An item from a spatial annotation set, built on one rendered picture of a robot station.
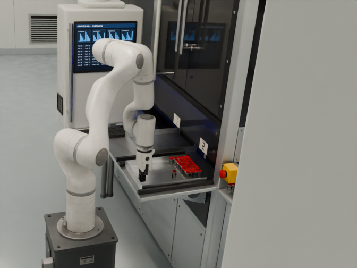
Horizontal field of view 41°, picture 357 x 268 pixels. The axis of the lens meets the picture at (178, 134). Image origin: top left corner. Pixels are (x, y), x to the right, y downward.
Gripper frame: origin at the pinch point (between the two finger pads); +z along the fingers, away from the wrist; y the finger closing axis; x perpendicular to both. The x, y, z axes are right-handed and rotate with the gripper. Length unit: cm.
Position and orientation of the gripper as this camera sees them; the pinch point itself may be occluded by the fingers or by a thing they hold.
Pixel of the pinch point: (142, 177)
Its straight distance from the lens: 231.6
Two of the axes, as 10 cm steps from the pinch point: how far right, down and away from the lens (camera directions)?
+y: -4.1, -4.1, 8.2
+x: -9.1, 0.9, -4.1
